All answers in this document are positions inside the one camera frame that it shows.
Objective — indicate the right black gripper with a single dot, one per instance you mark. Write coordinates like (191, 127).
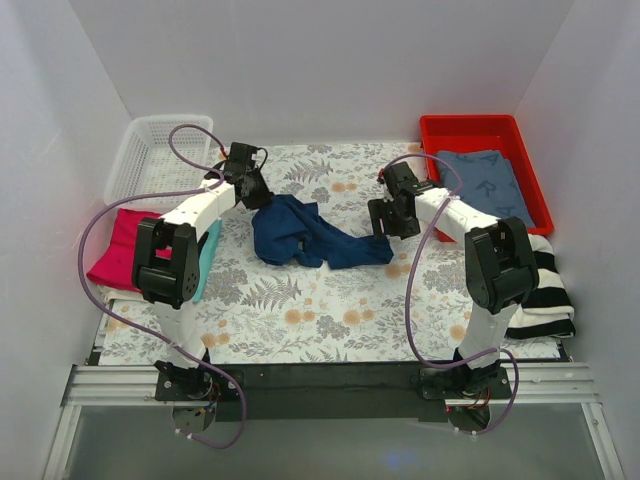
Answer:
(388, 218)

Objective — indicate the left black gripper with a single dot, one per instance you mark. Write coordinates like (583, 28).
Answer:
(258, 198)

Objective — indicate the navy blue mickey t-shirt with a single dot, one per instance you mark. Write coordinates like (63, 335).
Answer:
(288, 229)

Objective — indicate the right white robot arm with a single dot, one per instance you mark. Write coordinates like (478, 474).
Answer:
(499, 265)

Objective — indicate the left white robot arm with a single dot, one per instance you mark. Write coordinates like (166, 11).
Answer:
(167, 261)

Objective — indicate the teal folded t-shirt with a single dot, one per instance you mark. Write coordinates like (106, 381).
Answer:
(214, 235)

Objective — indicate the red plastic tray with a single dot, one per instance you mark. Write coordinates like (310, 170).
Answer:
(480, 132)

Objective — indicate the grey-blue folded t-shirt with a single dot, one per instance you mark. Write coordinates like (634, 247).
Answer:
(489, 183)

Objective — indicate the white plastic basket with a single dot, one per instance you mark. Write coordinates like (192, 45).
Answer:
(145, 162)

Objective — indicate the magenta folded t-shirt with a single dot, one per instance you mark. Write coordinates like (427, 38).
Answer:
(114, 268)

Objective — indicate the black white striped shirt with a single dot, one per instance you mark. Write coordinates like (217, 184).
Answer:
(547, 311)

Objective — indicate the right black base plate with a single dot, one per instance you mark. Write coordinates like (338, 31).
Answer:
(465, 383)

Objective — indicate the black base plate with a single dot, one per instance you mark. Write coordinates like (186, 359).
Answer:
(194, 385)
(465, 383)

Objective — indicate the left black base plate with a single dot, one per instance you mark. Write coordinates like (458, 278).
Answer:
(194, 385)

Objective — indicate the aluminium mounting rail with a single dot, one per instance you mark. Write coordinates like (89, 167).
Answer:
(552, 383)

